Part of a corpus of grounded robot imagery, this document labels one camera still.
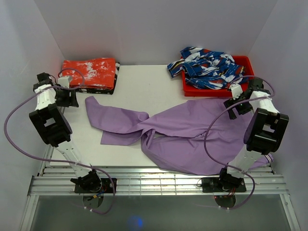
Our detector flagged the red plastic bin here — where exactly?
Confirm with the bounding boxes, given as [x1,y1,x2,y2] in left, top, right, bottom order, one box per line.
[181,56,254,98]

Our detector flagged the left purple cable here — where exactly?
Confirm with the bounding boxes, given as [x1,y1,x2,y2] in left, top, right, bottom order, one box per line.
[3,68,117,215]

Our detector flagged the aluminium frame rail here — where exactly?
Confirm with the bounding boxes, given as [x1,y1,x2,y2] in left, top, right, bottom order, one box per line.
[20,165,300,231]

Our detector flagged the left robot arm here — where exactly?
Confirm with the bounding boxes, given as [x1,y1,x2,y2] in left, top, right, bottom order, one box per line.
[29,72,102,193]

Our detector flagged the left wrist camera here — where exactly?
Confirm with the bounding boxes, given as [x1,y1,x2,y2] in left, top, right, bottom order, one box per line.
[57,76,72,90]

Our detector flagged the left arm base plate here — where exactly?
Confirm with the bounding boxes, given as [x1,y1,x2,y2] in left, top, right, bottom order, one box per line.
[74,178,117,194]

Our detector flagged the blue patterned trousers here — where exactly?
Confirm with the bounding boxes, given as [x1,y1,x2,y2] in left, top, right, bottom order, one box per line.
[167,47,247,90]

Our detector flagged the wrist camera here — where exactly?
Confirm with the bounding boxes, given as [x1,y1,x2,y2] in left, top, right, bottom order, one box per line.
[229,84,243,100]
[57,76,72,90]

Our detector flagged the purple trousers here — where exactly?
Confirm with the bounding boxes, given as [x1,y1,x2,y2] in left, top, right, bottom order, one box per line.
[85,95,274,176]

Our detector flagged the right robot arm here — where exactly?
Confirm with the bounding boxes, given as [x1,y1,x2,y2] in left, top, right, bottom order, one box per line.
[217,78,289,191]

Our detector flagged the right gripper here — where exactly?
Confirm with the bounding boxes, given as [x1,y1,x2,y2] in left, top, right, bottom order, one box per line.
[223,92,254,120]

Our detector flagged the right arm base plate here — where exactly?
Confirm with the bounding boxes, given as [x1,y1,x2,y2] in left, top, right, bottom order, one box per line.
[196,177,246,193]

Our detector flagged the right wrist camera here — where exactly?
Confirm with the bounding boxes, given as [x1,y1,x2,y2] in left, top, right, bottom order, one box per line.
[229,84,243,100]

